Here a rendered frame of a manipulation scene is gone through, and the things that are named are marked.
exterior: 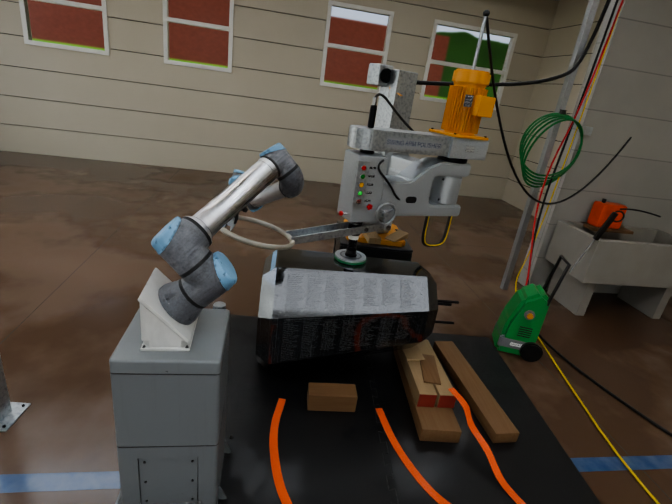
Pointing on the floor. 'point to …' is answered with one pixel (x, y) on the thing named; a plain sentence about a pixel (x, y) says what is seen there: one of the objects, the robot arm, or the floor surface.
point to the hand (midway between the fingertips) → (229, 227)
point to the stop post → (10, 411)
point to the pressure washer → (525, 318)
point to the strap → (395, 450)
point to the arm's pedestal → (172, 415)
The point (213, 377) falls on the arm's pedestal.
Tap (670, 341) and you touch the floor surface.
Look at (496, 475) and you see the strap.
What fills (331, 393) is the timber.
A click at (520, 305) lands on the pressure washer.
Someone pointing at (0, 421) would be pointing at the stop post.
